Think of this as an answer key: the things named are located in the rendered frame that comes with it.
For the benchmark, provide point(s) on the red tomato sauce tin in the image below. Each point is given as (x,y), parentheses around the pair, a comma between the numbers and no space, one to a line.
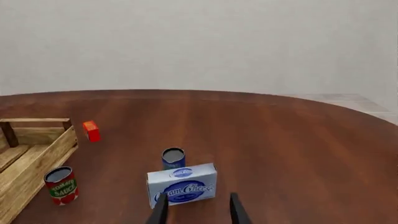
(61,189)

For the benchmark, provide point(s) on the blue cream cheese box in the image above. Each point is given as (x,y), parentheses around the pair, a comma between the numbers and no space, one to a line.
(183,186)

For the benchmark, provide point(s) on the small red box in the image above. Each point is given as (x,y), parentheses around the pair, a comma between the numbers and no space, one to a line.
(92,131)

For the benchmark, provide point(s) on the blue tin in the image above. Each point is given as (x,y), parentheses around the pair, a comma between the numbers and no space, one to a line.
(173,159)

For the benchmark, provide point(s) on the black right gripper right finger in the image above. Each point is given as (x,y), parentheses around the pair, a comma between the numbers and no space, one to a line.
(238,212)

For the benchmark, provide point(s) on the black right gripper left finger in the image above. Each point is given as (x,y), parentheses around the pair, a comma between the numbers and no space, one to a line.
(159,213)

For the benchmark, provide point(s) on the wooden slat tray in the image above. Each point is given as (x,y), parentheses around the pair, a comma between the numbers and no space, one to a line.
(29,158)

